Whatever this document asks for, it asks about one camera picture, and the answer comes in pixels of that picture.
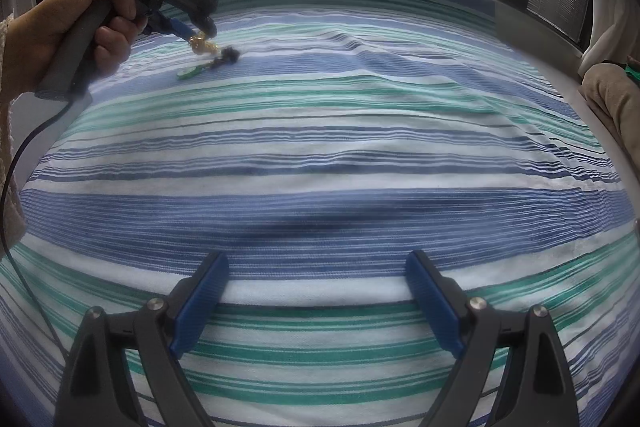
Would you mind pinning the green cloth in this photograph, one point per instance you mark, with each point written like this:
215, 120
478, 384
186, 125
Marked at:
634, 73

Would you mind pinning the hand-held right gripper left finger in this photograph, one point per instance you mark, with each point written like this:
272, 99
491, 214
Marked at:
200, 302

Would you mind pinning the person's left hand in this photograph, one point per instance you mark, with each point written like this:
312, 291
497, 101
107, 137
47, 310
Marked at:
45, 32

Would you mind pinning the striped bed sheet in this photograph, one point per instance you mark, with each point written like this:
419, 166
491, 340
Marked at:
320, 167

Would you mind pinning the white curtain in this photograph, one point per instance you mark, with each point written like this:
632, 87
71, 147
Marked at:
617, 17

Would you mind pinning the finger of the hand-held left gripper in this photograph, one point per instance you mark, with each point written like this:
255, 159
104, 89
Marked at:
170, 26
208, 27

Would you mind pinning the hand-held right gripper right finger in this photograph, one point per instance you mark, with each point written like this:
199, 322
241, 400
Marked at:
435, 302

